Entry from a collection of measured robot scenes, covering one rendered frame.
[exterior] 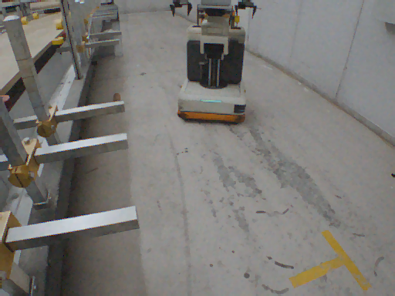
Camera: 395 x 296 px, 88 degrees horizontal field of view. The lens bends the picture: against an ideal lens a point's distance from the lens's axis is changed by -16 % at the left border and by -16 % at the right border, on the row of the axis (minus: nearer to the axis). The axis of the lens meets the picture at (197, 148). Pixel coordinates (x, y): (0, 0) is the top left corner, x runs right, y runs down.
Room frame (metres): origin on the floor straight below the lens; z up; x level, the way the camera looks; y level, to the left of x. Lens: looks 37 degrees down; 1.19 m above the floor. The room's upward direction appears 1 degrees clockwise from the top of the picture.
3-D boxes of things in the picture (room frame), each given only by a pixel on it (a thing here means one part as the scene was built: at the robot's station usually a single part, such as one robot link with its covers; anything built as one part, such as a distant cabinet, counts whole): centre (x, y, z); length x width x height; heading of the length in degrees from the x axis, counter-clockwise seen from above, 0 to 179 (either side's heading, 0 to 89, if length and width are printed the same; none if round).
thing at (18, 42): (0.62, 0.50, 0.91); 0.04 x 0.04 x 0.48; 17
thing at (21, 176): (0.40, 0.43, 0.83); 0.14 x 0.06 x 0.05; 17
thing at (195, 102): (2.23, -0.15, 0.16); 0.67 x 0.64 x 0.25; 174
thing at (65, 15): (1.32, 0.72, 0.93); 0.05 x 0.05 x 0.45; 17
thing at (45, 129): (0.64, 0.51, 0.81); 0.14 x 0.06 x 0.05; 17
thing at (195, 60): (2.32, -0.16, 0.59); 0.55 x 0.34 x 0.83; 84
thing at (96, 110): (0.67, 0.46, 0.81); 0.43 x 0.03 x 0.04; 107
